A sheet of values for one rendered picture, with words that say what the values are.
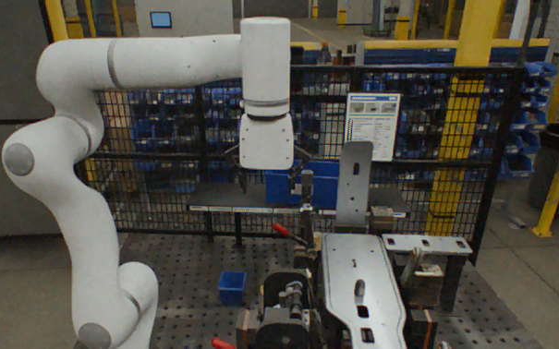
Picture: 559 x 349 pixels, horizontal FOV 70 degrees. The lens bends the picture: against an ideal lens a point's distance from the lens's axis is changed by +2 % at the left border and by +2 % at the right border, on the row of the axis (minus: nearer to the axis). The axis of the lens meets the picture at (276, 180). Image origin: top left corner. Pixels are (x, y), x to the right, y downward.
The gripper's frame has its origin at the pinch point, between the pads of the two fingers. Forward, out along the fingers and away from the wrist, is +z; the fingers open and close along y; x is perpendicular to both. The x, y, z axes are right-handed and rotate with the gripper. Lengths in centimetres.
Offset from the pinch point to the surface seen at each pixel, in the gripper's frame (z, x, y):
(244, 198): 42, 75, -19
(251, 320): 37.0, 1.7, -4.6
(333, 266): 45, 36, 17
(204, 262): 74, 74, -38
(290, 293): 26.8, 0.5, 4.9
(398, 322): 45, 13, 33
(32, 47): -7, 169, -161
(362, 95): 1, 91, 28
